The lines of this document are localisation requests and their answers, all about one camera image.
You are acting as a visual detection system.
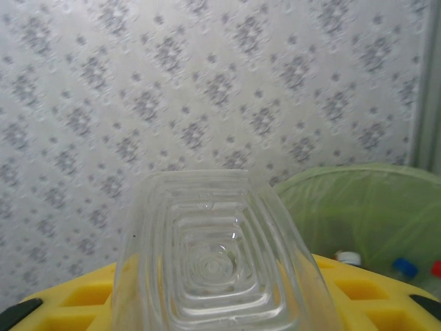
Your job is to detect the blue bottle cap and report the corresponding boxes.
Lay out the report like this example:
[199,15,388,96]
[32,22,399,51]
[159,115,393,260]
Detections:
[391,257,420,279]

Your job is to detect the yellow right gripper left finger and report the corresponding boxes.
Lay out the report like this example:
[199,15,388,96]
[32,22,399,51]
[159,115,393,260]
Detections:
[0,261,118,331]

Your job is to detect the aluminium frame post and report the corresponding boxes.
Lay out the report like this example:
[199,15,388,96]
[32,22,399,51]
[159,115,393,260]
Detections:
[411,0,438,167]

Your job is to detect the clear square bottle white label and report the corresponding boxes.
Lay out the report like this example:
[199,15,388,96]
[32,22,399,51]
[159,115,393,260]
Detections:
[111,168,342,331]

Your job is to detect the copper brown bottle white cap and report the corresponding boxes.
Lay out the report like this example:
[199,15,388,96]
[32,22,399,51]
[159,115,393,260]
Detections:
[333,250,362,267]

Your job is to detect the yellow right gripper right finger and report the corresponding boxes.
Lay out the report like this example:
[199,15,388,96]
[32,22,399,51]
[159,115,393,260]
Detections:
[311,254,441,331]

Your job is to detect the green lined waste bin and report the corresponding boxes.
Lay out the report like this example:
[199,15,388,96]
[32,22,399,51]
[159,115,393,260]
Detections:
[274,163,441,298]

